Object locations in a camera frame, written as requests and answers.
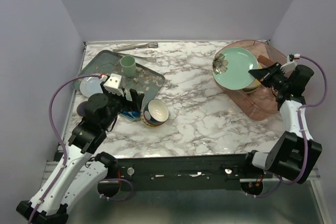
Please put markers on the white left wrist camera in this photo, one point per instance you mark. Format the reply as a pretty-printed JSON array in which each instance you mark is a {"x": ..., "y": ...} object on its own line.
[{"x": 113, "y": 83}]

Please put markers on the patterned ceramic bowl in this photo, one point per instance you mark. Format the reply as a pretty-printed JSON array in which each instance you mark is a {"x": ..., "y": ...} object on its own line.
[{"x": 154, "y": 113}]

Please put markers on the aluminium frame rail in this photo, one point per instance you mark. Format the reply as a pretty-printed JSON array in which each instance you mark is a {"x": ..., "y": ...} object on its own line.
[{"x": 50, "y": 166}]

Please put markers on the green and cream plate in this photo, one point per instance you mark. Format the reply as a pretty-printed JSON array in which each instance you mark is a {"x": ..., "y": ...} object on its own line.
[{"x": 231, "y": 66}]

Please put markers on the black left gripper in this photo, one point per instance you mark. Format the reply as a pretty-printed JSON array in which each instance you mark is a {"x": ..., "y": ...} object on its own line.
[{"x": 137, "y": 99}]

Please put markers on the transparent pink plastic bin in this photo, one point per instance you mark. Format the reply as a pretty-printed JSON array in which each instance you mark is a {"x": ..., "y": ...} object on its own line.
[{"x": 260, "y": 104}]

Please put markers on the blue spoon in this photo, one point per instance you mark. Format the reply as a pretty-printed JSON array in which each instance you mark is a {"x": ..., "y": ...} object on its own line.
[{"x": 131, "y": 115}]

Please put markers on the cream divided bowl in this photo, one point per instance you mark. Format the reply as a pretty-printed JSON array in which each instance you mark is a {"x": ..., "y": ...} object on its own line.
[{"x": 249, "y": 91}]

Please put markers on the light blue saucer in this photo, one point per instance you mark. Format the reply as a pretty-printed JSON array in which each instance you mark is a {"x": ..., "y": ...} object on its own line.
[{"x": 90, "y": 86}]

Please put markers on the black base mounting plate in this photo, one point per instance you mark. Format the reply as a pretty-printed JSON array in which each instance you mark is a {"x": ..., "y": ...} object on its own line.
[{"x": 207, "y": 172}]

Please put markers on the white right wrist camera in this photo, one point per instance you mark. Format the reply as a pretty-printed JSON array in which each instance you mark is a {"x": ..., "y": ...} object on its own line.
[{"x": 291, "y": 63}]

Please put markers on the green plastic cup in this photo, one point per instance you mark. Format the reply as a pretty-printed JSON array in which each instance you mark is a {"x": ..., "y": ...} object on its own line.
[{"x": 128, "y": 65}]

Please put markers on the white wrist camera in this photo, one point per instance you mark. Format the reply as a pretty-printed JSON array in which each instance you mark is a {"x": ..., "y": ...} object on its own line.
[
  {"x": 113, "y": 83},
  {"x": 291, "y": 63}
]

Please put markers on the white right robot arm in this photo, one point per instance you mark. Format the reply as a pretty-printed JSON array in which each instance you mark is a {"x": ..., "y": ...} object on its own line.
[{"x": 295, "y": 153}]

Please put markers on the floral teal tray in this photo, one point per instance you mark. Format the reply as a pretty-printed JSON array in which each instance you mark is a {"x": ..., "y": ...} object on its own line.
[{"x": 145, "y": 80}]

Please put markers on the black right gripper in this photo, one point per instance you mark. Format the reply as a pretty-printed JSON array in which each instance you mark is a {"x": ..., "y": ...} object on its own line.
[{"x": 264, "y": 74}]

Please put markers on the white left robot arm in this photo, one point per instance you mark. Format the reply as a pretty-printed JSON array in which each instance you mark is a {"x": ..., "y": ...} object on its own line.
[{"x": 68, "y": 184}]

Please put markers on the yellow and cream plate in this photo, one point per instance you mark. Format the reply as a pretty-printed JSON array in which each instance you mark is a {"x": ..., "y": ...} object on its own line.
[{"x": 253, "y": 85}]

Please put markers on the metal serving tongs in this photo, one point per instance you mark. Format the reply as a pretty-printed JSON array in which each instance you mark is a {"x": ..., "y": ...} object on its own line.
[{"x": 151, "y": 45}]

